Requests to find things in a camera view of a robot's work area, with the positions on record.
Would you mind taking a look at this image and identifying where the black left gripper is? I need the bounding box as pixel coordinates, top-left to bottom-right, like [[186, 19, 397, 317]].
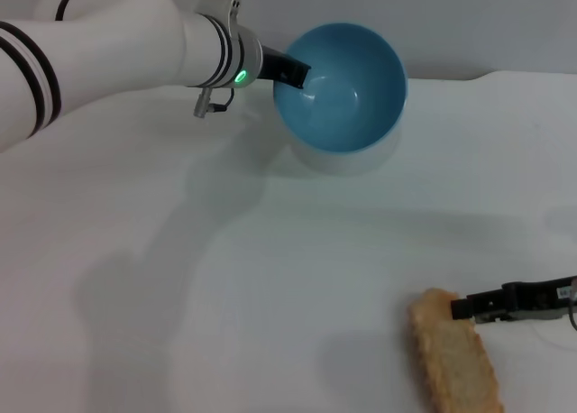
[[258, 45, 314, 91]]

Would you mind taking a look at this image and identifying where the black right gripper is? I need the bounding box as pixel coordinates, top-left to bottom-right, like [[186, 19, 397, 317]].
[[449, 274, 577, 326]]

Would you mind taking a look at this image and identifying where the blue bowl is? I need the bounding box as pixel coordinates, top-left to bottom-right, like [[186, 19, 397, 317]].
[[271, 21, 409, 156]]

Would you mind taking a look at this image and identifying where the orange striped bread loaf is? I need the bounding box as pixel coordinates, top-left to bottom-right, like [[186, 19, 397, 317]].
[[407, 287, 506, 413]]

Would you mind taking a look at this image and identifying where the right arm connector cable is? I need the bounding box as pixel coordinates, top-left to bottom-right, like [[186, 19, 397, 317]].
[[564, 279, 577, 334]]

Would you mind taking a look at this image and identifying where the arm connector cable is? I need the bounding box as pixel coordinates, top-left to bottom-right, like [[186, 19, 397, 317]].
[[564, 279, 577, 334], [193, 86, 236, 119]]

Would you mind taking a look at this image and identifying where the left arm connector cable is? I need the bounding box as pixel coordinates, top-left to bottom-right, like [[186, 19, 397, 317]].
[[193, 86, 236, 119]]

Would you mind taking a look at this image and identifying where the left camera mount bracket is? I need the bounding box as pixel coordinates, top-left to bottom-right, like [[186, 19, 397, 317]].
[[196, 0, 242, 27]]

